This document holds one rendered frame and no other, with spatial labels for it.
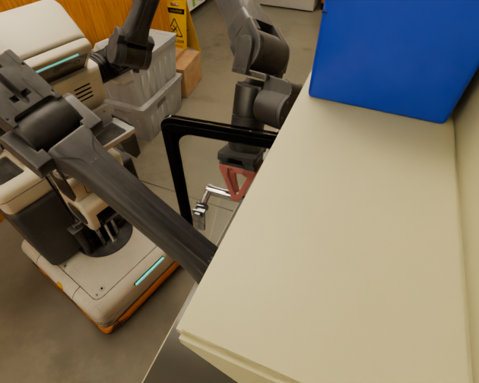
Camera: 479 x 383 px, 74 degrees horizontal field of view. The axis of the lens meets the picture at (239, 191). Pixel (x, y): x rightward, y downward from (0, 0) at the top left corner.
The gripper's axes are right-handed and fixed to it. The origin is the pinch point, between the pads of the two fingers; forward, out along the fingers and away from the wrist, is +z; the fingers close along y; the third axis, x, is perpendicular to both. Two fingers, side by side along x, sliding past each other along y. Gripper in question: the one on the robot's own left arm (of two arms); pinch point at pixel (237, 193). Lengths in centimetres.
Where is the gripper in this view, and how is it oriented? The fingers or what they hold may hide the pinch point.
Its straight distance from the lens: 59.4
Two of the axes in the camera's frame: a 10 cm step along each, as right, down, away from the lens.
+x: -9.6, -2.2, 1.9
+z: -1.3, 9.0, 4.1
